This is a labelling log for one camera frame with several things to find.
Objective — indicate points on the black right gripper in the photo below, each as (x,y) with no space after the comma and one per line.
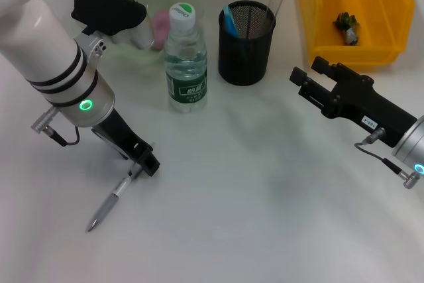
(364,104)

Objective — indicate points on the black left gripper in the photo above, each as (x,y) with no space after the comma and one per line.
(122,134)

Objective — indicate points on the silver ballpoint pen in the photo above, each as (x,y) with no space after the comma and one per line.
(106,208)

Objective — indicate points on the clear water bottle green label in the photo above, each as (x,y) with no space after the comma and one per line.
(187,90)

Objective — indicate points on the blue scissors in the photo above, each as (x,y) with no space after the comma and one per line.
(230,21)

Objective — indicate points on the pink toy peach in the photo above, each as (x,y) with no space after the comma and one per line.
(162,24)

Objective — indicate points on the black mesh pen holder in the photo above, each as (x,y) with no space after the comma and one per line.
(243,64)

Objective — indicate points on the yellow plastic bin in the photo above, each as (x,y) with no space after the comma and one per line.
(357,57)

